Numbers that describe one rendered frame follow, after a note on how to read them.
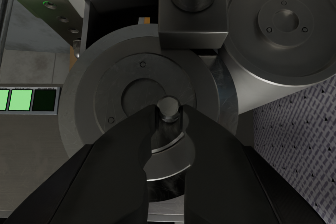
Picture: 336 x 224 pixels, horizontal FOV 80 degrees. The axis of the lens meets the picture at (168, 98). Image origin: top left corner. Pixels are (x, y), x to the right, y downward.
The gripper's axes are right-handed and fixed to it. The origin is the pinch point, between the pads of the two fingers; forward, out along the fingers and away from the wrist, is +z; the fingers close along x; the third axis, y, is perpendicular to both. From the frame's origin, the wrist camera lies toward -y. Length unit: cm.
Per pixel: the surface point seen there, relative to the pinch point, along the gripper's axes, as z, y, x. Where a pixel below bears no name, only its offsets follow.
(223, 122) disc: 2.7, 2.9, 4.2
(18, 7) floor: 206, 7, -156
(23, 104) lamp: 32, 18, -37
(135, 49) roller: 6.0, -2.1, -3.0
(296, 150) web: 9.1, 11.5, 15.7
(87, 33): 8.3, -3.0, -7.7
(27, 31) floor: 240, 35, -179
